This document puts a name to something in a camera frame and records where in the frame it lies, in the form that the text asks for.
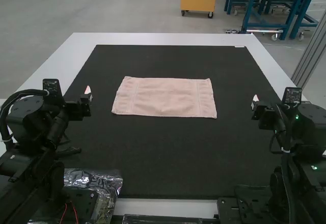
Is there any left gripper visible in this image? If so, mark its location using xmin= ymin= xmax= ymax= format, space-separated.
xmin=65 ymin=85 xmax=94 ymax=122

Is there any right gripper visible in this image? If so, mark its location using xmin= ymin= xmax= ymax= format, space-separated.
xmin=251 ymin=94 xmax=279 ymax=130

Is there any pale towel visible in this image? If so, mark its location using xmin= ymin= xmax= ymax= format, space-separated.
xmin=111 ymin=75 xmax=218 ymax=120

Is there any silver foil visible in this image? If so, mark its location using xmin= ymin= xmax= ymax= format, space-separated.
xmin=62 ymin=168 xmax=124 ymax=224

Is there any black mat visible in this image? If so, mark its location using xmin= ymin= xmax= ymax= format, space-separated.
xmin=55 ymin=44 xmax=288 ymax=201

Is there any dark base panel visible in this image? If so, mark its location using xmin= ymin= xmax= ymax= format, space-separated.
xmin=63 ymin=190 xmax=102 ymax=224
xmin=216 ymin=185 xmax=278 ymax=224

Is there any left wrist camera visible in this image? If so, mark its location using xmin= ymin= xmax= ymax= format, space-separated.
xmin=42 ymin=78 xmax=63 ymax=99

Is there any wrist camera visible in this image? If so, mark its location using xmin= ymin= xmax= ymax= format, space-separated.
xmin=42 ymin=78 xmax=63 ymax=99
xmin=282 ymin=86 xmax=303 ymax=105

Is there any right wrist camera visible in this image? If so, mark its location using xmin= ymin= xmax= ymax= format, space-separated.
xmin=282 ymin=86 xmax=303 ymax=105

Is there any black cable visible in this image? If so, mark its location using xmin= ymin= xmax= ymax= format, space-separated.
xmin=269 ymin=131 xmax=291 ymax=155
xmin=0 ymin=88 xmax=50 ymax=148

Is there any aluminium post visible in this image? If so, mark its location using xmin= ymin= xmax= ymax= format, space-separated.
xmin=291 ymin=7 xmax=326 ymax=90

